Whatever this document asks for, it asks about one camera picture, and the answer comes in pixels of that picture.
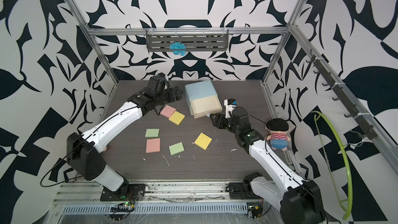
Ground yellow sticky note pad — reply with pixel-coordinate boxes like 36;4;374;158
169;111;185;125

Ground black hook rail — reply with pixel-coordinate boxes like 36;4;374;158
308;49;378;140

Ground pink sticky note pad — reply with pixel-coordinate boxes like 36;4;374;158
160;105;176;118

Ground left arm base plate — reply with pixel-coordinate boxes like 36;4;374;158
100;183;146;202

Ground light blue drawer box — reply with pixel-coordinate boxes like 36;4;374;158
184;80;218;116

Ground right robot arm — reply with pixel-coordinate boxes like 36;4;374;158
209;107;328;224

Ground plush doll black hair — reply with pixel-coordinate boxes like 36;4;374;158
265;118;291;151

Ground cream drawer tray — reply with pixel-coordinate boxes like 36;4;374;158
190;95;222;119

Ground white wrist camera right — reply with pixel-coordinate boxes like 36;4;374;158
224;99;237;118

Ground green sticky pad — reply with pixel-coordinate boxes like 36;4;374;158
145;129;160;138
169;142;184;156

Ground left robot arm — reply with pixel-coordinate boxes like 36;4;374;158
66;87;182;194

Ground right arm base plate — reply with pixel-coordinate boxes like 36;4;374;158
226;182;260;200

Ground grey wall shelf rack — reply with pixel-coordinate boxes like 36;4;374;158
146;28;229;52

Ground yellow sticky pad right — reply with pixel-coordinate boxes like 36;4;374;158
194;133;212;150

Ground white cable duct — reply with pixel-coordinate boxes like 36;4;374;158
62;202;248;215

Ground teal crumpled object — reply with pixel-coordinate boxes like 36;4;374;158
170;42;187;56

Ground green curved hose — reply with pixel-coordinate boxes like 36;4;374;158
311;110;353;221

